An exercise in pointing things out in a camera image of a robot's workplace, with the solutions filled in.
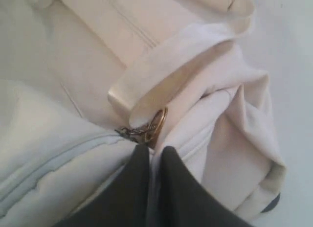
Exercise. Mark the cream canvas duffel bag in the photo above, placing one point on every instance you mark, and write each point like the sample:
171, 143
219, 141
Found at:
83, 82

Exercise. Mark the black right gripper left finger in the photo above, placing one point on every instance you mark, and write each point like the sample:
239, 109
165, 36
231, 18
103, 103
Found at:
123, 203

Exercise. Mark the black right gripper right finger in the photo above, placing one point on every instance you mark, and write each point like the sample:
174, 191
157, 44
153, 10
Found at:
183, 202

